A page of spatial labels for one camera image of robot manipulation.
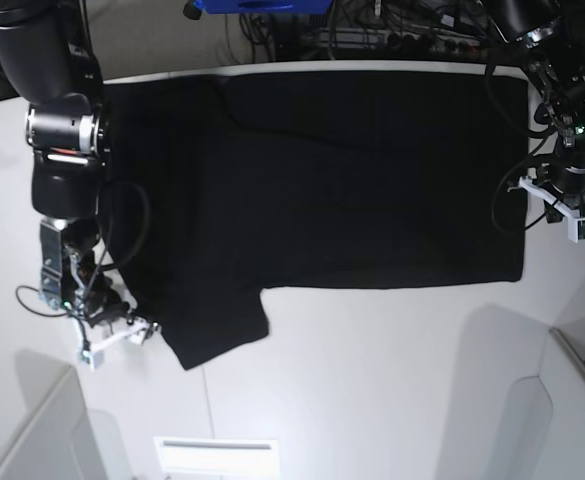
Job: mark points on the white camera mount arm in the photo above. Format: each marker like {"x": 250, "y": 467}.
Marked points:
{"x": 91, "y": 352}
{"x": 568, "y": 206}

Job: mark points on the blue box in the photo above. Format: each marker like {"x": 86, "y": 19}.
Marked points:
{"x": 264, "y": 6}

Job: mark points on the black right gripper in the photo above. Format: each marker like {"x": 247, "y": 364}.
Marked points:
{"x": 103, "y": 303}

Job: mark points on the white partition panel right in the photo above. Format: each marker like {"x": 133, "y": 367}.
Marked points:
{"x": 550, "y": 438}

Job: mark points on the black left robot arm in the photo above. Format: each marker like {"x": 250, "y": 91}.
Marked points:
{"x": 535, "y": 30}

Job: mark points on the black T-shirt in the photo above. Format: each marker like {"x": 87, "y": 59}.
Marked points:
{"x": 339, "y": 180}

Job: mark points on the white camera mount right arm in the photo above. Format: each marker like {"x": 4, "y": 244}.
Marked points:
{"x": 91, "y": 352}

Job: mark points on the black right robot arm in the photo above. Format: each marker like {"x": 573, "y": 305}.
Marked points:
{"x": 47, "y": 55}

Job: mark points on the white partition panel left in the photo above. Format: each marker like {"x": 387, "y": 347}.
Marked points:
{"x": 59, "y": 437}

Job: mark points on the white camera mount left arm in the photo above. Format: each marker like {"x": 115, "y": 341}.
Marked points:
{"x": 568, "y": 206}

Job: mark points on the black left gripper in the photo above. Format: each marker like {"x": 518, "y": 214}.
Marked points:
{"x": 565, "y": 178}

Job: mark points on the white partition panel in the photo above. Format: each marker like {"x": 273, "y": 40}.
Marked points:
{"x": 550, "y": 438}
{"x": 59, "y": 437}

